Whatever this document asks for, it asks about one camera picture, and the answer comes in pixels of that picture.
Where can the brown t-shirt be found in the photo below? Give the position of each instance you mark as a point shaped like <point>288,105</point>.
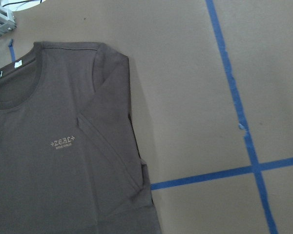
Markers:
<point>69,161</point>

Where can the aluminium frame post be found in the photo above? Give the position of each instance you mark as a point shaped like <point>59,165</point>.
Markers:
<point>7,21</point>

